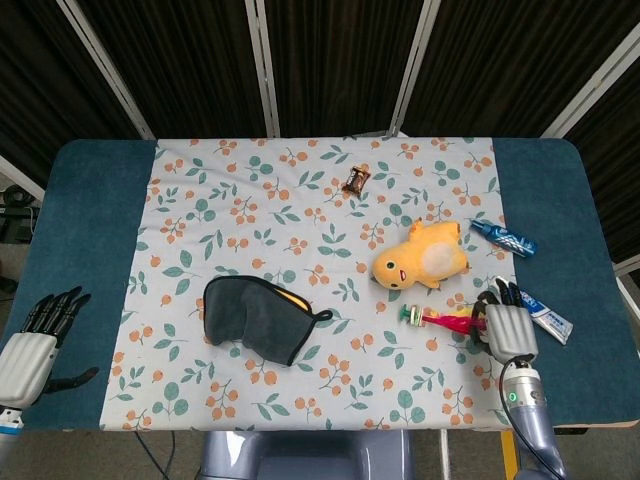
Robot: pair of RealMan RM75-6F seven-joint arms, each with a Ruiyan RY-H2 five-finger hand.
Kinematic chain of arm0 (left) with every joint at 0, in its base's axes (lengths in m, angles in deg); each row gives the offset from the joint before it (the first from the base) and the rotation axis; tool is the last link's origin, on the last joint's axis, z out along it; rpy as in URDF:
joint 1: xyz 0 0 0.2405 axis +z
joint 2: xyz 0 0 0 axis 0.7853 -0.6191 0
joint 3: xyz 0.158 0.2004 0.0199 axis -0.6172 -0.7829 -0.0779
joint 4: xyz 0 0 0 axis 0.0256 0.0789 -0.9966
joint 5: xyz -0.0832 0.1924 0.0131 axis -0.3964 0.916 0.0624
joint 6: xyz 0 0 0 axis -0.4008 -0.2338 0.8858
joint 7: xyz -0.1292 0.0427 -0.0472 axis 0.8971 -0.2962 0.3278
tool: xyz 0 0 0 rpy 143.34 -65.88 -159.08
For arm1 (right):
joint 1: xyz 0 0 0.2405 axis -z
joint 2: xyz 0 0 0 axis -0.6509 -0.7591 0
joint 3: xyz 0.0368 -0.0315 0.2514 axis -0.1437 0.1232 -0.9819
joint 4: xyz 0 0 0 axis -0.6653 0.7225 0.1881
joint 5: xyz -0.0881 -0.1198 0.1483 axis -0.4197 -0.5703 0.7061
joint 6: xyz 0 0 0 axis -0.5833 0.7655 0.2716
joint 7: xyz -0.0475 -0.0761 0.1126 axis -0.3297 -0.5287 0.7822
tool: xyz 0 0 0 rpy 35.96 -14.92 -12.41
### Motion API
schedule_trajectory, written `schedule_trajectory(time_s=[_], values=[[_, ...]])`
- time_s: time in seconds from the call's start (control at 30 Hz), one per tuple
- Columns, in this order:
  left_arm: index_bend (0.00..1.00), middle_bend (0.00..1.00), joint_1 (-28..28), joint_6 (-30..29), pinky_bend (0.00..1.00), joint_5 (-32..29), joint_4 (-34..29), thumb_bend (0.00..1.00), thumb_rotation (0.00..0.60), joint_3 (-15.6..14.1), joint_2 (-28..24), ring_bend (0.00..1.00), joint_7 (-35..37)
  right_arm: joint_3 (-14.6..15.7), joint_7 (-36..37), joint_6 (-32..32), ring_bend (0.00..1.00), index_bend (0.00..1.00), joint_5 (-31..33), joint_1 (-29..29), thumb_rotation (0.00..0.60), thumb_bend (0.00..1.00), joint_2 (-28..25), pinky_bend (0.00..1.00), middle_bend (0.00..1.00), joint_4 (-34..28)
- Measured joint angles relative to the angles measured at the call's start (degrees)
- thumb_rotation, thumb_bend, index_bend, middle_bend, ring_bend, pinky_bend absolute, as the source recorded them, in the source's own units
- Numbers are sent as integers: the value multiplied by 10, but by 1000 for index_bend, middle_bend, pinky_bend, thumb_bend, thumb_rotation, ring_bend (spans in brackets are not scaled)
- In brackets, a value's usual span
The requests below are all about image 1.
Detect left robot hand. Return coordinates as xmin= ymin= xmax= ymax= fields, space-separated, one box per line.
xmin=0 ymin=285 xmax=100 ymax=409

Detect black equipment on floor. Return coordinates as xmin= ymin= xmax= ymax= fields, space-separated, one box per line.
xmin=0 ymin=183 xmax=41 ymax=246

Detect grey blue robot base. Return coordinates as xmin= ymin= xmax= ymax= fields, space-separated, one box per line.
xmin=198 ymin=429 xmax=417 ymax=480

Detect colourful feather toy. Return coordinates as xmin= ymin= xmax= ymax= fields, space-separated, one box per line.
xmin=398 ymin=304 xmax=489 ymax=335

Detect blue cable on floor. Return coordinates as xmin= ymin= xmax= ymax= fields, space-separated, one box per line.
xmin=133 ymin=431 xmax=176 ymax=480

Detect floral patterned tablecloth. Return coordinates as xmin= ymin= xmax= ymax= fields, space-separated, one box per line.
xmin=98 ymin=134 xmax=543 ymax=432

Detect dark grey cloth mitt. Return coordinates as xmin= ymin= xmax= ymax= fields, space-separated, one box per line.
xmin=202 ymin=275 xmax=334 ymax=368

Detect yellow plush duck toy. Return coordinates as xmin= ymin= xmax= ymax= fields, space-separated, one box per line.
xmin=370 ymin=217 xmax=471 ymax=293

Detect blue white toothpaste tube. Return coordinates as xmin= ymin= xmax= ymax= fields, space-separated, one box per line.
xmin=489 ymin=277 xmax=575 ymax=346

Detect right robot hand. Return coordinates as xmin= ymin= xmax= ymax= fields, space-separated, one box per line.
xmin=470 ymin=279 xmax=540 ymax=359

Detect brown candy wrapper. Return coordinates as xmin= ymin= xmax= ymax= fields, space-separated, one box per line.
xmin=342 ymin=166 xmax=372 ymax=196

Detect black folding screen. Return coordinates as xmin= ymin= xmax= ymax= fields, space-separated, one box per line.
xmin=0 ymin=0 xmax=640 ymax=261

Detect blue felt table mat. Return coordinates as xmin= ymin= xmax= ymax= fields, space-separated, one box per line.
xmin=4 ymin=137 xmax=640 ymax=434

